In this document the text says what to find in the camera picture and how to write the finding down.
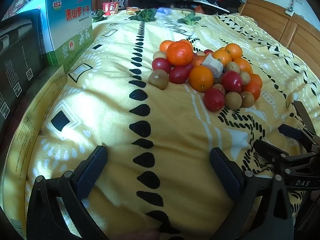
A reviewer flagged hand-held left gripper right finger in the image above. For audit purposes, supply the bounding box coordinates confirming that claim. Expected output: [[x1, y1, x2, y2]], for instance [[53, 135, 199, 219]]
[[209, 147, 294, 240]]

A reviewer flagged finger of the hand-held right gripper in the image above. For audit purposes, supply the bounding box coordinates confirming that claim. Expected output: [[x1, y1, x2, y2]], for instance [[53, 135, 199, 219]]
[[278, 101, 320, 145], [254, 139, 317, 170]]

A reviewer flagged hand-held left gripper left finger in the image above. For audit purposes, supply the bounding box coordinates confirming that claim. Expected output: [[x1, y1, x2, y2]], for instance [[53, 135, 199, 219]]
[[26, 145, 108, 240]]

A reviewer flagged red cherry tomato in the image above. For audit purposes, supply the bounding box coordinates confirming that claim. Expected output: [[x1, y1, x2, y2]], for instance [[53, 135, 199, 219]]
[[203, 88, 225, 112]]

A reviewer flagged yellow patterned blanket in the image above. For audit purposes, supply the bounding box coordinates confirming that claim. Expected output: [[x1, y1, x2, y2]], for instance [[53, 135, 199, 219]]
[[5, 12, 320, 240]]

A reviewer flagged flat yellow cardboard box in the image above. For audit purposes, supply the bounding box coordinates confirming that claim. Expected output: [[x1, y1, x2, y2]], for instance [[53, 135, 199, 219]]
[[0, 65, 68, 230]]

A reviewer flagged wooden headboard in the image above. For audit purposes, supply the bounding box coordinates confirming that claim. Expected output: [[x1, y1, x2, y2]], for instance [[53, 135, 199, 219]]
[[239, 0, 320, 80]]

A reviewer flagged black cardboard box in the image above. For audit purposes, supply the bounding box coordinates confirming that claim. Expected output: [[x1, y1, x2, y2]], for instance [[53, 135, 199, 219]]
[[0, 9, 47, 130]]

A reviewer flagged pile of oranges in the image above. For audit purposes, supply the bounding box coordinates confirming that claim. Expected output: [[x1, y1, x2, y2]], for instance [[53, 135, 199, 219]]
[[159, 40, 263, 102]]

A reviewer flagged green and white cardboard box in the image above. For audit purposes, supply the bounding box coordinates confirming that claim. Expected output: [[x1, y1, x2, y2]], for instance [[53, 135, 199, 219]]
[[15, 0, 94, 67]]

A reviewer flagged green leafy vegetable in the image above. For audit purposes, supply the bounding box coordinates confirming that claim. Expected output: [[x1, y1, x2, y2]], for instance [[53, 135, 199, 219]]
[[177, 11, 202, 26], [92, 9, 108, 22], [130, 8, 157, 22]]

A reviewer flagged red snack packet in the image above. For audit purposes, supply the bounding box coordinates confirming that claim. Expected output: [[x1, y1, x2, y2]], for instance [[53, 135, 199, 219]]
[[102, 2, 120, 15]]

